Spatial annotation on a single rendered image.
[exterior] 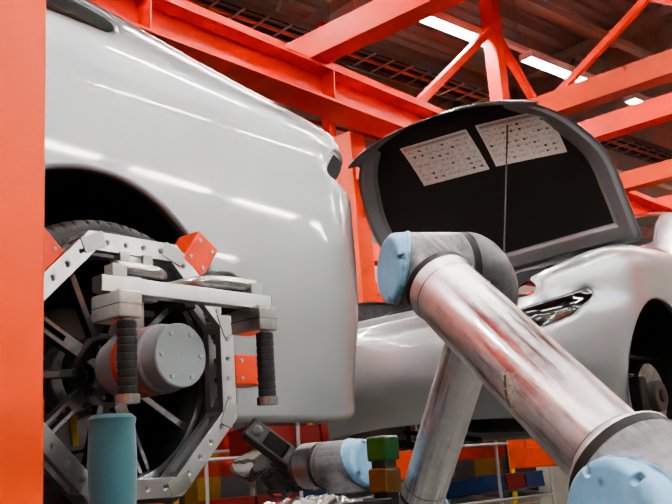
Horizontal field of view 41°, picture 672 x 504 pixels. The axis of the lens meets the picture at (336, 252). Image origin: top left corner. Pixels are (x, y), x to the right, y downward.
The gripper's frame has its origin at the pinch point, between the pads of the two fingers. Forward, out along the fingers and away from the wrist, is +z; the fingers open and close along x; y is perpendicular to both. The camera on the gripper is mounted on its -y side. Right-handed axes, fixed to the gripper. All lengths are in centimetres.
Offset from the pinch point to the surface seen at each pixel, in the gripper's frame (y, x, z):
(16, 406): -55, -42, -33
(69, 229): -58, 13, 13
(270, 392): -13.0, 5.9, -17.8
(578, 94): 99, 385, 67
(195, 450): -7.0, -2.3, 4.4
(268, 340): -20.4, 13.5, -17.9
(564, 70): 228, 786, 249
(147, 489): -10.3, -15.9, 5.4
